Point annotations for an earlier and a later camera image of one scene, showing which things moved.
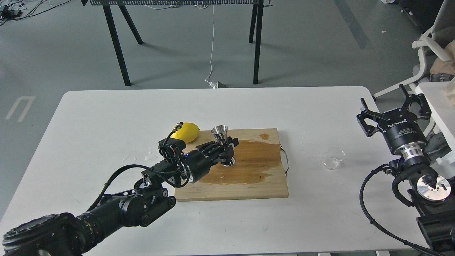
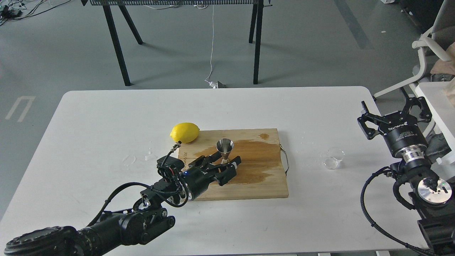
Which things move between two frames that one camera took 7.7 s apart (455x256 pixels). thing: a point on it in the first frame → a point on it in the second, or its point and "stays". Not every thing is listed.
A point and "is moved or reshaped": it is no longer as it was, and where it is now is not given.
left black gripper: x=195 y=164 → x=195 y=182
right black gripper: x=400 y=128 stays
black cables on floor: x=6 y=13 stays
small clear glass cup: x=333 y=157 stays
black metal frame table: x=257 y=5 stays
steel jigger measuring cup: x=220 y=133 is moved or reshaped
